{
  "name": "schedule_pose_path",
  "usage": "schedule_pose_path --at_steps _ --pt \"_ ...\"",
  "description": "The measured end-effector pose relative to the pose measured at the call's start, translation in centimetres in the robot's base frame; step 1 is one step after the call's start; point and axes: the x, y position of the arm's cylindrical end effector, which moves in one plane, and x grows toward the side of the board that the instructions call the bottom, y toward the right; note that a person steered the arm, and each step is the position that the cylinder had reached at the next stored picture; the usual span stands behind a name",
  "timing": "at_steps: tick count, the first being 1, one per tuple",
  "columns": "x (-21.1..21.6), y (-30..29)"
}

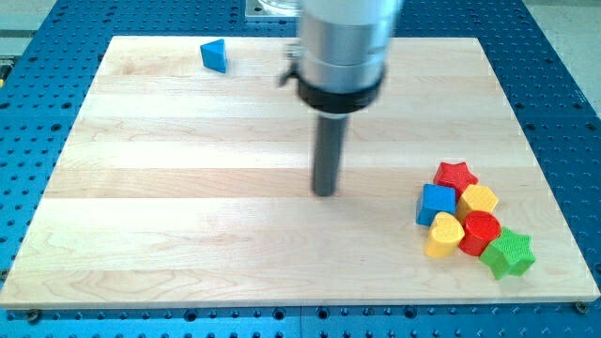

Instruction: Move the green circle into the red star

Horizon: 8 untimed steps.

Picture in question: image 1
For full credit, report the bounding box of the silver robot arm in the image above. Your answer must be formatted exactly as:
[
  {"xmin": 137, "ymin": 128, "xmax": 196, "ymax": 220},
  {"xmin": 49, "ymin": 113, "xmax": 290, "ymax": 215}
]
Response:
[{"xmin": 279, "ymin": 0, "xmax": 403, "ymax": 115}]

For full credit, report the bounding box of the red star block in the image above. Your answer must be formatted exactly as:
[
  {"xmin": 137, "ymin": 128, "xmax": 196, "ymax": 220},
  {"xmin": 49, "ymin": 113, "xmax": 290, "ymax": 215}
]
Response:
[{"xmin": 433, "ymin": 161, "xmax": 479, "ymax": 200}]

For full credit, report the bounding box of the green star block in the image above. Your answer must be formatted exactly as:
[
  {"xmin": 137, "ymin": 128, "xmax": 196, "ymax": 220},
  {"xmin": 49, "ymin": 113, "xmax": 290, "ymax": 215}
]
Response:
[{"xmin": 479, "ymin": 227, "xmax": 536, "ymax": 280}]

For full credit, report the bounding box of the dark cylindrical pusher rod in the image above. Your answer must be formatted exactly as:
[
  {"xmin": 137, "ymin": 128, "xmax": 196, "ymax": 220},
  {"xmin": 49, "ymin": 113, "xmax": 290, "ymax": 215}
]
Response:
[{"xmin": 312, "ymin": 113, "xmax": 348, "ymax": 196}]

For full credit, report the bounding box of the light wooden board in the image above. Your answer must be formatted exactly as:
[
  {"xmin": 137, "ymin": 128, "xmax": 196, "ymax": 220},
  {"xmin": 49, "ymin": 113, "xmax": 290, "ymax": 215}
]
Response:
[{"xmin": 1, "ymin": 37, "xmax": 600, "ymax": 309}]

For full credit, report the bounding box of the blue cube block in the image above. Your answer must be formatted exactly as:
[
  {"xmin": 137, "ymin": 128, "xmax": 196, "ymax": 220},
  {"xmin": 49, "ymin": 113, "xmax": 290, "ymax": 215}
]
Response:
[{"xmin": 416, "ymin": 184, "xmax": 456, "ymax": 226}]

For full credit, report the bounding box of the blue triangle block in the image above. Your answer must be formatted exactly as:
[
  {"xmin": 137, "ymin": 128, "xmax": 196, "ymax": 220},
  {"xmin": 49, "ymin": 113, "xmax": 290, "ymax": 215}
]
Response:
[{"xmin": 200, "ymin": 38, "xmax": 227, "ymax": 73}]

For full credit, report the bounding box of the yellow heart block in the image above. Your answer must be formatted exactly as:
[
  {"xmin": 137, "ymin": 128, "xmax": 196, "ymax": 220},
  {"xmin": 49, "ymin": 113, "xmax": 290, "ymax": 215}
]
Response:
[{"xmin": 424, "ymin": 212, "xmax": 465, "ymax": 258}]

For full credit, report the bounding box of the yellow hexagon block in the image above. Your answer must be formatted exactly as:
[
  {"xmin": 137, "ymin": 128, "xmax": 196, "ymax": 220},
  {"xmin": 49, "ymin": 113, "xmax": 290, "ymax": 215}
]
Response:
[{"xmin": 455, "ymin": 184, "xmax": 499, "ymax": 223}]

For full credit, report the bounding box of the red cylinder block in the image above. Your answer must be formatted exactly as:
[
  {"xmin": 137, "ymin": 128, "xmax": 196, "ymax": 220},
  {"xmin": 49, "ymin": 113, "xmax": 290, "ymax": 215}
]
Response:
[{"xmin": 458, "ymin": 211, "xmax": 501, "ymax": 256}]

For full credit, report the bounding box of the blue perforated metal table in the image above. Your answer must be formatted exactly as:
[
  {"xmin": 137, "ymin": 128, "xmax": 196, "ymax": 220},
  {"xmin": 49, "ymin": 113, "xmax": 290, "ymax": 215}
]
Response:
[{"xmin": 1, "ymin": 1, "xmax": 600, "ymax": 337}]

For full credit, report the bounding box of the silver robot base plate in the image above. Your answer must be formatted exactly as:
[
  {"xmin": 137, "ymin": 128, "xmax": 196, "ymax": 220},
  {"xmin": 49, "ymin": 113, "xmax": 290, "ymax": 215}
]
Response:
[{"xmin": 244, "ymin": 0, "xmax": 301, "ymax": 21}]

